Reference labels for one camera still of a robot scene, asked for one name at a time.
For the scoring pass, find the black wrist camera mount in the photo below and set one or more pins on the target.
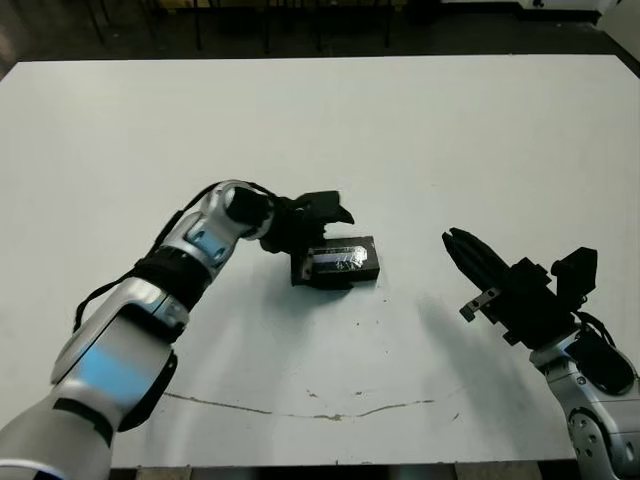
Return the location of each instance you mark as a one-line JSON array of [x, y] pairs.
[[320, 200], [575, 272]]

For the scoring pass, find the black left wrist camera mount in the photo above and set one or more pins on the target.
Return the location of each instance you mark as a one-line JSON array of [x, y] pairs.
[[320, 200]]

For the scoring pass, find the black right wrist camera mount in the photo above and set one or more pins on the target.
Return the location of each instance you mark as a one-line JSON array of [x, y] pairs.
[[575, 272]]

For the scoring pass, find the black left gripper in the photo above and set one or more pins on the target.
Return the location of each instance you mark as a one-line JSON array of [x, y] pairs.
[[292, 230]]

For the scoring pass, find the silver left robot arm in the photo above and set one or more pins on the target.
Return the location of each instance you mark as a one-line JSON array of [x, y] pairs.
[[115, 340]]

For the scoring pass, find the black box lid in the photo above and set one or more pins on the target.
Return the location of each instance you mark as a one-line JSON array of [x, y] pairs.
[[372, 255]]

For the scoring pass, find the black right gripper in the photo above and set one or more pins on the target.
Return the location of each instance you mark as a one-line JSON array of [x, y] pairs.
[[530, 310]]

